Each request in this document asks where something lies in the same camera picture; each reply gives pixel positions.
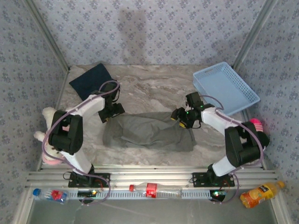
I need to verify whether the navy blue garment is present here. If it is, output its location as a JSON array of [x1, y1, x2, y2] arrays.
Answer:
[[69, 63, 115, 101]]

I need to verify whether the grey garment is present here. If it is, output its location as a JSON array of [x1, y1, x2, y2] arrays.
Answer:
[[102, 111, 197, 153]]

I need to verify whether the light blue plastic basket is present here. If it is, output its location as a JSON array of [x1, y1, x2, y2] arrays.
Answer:
[[192, 61, 261, 117]]

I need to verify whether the white teddy bear pink outfit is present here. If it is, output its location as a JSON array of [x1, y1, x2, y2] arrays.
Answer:
[[33, 106, 71, 167]]

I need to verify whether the pink doll plush black hair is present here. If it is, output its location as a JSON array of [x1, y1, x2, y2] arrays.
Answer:
[[242, 118, 271, 151]]

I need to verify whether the clear cola bottle red cap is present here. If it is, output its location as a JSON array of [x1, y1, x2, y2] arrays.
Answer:
[[129, 182, 183, 199]]

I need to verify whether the black controller board with LED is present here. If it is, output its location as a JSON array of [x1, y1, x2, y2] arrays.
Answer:
[[209, 189, 227, 202], [77, 190, 97, 198]]

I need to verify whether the clear water bottle blue cap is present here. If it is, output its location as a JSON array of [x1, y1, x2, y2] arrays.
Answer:
[[32, 188, 70, 205]]

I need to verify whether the orange juice bottle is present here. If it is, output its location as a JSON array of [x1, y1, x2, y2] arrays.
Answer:
[[240, 181, 285, 209]]

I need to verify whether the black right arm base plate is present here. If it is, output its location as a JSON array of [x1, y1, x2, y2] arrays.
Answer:
[[192, 172, 235, 187]]

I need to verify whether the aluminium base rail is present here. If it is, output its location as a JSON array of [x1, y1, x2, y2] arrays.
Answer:
[[24, 164, 278, 189]]

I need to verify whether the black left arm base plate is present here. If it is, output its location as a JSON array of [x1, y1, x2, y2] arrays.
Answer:
[[68, 172, 111, 188]]

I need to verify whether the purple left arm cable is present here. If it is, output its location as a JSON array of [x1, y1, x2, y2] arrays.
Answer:
[[41, 80, 121, 206]]

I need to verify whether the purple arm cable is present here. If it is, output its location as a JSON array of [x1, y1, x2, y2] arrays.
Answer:
[[200, 94, 266, 205], [41, 80, 121, 206]]

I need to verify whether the grey slotted cable duct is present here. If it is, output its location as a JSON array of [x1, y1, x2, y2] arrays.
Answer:
[[67, 188, 225, 200]]

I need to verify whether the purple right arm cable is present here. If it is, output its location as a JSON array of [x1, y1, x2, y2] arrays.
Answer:
[[200, 94, 266, 205]]

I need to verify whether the aluminium corner post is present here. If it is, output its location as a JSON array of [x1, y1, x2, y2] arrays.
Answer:
[[23, 0, 71, 70], [230, 0, 279, 70]]

